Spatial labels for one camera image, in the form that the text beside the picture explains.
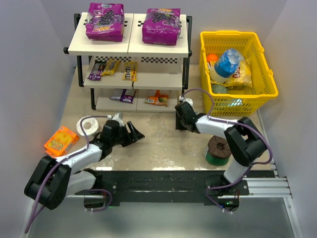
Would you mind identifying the yellow plastic shopping basket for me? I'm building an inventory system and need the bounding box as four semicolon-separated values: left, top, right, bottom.
199;30;278;116

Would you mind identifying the white blue plastic bottle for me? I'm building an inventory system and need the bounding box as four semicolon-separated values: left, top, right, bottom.
210;48;244;83

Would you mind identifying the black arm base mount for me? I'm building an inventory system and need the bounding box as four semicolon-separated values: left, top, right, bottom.
81;169;250;210

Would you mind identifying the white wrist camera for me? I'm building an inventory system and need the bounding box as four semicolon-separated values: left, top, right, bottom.
107;112;124;126
179;96;193;107

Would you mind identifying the green round object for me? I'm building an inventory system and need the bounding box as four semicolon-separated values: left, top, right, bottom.
211;84;228;94

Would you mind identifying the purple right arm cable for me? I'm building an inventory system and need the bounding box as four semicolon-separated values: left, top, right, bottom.
180;88;274;214

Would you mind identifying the brown green tape roll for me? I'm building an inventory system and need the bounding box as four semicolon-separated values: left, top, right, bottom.
204;135;231;166

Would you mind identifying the white three-tier shelf rack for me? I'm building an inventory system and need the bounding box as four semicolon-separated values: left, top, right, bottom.
64;12;192;113

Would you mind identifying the yellow chips bag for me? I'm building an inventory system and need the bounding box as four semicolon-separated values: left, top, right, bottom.
224;58;253;88

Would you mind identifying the orange snack box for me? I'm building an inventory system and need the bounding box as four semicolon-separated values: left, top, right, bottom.
44;126;79;158

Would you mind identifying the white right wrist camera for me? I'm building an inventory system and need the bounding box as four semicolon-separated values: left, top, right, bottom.
179;96;193;107

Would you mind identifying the purple M&M's candy bag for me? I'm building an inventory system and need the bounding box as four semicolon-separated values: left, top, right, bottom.
87;60;106;81

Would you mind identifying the orange white snack packet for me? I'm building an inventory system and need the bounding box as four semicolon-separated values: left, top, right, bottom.
144;90;171;107

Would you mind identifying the white toilet paper roll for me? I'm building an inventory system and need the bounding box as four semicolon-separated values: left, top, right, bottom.
76;118;100;136

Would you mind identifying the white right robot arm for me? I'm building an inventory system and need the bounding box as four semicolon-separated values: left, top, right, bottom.
175;100;270;189

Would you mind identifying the yellow M&M's candy bag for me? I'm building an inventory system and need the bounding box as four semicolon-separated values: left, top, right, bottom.
101;59;121;76

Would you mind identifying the purple pink candy bag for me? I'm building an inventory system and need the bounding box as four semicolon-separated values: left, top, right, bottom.
110;89;135;104

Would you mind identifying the small yellow M&M's packet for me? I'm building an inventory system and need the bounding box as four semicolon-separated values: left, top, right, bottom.
123;61;138;82

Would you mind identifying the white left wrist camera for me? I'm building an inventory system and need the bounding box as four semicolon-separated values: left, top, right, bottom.
107;112;124;126

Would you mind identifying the magenta grape candy bag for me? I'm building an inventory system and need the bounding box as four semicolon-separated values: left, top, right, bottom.
142;8;181;46
85;2;124;42

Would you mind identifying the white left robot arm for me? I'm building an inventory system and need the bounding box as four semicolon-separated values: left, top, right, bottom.
24;119;145;210

